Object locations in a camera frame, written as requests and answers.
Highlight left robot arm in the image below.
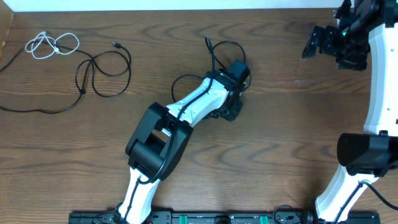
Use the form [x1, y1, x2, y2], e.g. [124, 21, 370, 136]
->
[114, 60, 251, 223]

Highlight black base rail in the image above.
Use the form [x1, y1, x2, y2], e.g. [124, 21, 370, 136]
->
[68, 207, 381, 224]

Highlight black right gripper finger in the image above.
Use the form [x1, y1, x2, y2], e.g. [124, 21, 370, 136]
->
[301, 26, 323, 59]
[333, 0, 352, 21]

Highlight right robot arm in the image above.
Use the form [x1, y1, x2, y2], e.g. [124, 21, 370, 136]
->
[300, 0, 397, 223]

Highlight black usb cable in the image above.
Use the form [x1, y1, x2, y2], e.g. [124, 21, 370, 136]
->
[170, 40, 247, 103]
[0, 39, 132, 114]

